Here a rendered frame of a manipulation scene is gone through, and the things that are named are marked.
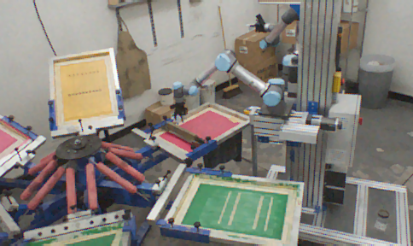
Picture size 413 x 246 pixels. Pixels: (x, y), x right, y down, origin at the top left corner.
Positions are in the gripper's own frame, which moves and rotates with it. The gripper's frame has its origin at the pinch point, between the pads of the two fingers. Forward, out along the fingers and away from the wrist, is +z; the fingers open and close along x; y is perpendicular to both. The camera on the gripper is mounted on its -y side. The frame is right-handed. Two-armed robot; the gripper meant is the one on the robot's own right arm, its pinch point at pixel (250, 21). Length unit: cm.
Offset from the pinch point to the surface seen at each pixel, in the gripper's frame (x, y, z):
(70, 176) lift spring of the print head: -209, 16, -35
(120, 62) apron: -56, 57, 179
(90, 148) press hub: -189, 11, -27
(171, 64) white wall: 21, 97, 187
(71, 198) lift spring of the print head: -217, 23, -46
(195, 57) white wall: 67, 107, 188
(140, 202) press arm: -181, 52, -53
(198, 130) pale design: -95, 60, -15
